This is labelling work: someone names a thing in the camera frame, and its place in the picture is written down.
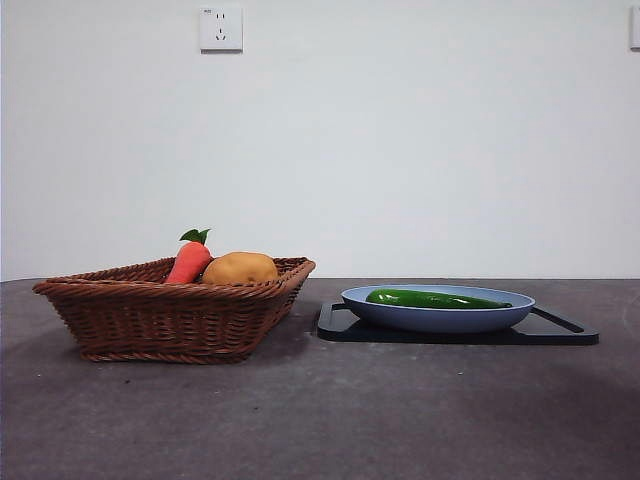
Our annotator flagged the brown wicker basket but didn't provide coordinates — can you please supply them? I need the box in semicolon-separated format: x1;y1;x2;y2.
32;256;317;365

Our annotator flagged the orange toy carrot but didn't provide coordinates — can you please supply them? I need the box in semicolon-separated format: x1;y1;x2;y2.
164;227;214;285

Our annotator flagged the green pepper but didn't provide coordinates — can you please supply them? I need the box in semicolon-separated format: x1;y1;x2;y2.
365;288;514;310

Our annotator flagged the brown potato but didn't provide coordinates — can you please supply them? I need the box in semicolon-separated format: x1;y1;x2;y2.
201;250;279;287

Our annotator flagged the white wall socket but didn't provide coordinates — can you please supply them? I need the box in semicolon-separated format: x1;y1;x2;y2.
199;4;245;53

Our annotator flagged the black flat tray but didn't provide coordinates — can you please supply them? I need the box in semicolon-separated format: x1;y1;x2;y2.
316;301;601;347

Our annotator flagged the blue round plate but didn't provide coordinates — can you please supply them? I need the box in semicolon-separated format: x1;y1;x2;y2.
341;283;537;335

